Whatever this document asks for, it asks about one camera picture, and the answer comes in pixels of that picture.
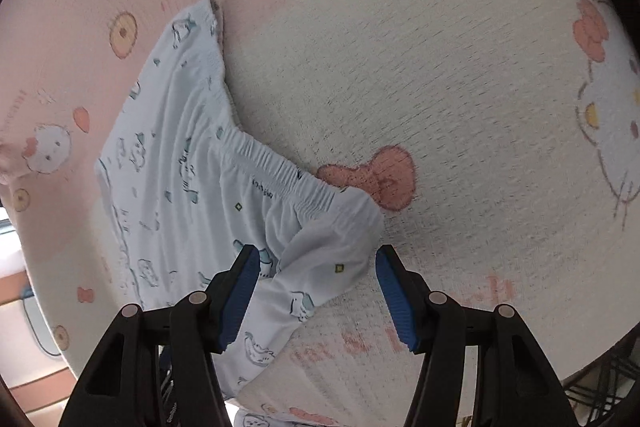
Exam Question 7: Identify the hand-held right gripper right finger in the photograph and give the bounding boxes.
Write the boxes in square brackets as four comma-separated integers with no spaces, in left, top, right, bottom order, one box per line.
[375,244,578,427]

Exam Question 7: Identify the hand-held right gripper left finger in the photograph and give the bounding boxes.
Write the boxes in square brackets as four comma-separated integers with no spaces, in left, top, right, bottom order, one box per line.
[59,244,261,427]

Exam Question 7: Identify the pink cat printed blanket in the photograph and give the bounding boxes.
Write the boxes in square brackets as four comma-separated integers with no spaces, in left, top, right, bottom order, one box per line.
[0,0,640,427]

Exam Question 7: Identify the light blue printed pants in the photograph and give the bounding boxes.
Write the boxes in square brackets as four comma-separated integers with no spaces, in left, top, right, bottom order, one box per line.
[95,0,386,400]

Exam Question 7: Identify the person's white printed clothing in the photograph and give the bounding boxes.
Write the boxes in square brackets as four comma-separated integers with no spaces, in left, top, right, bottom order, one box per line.
[232,409,281,427]

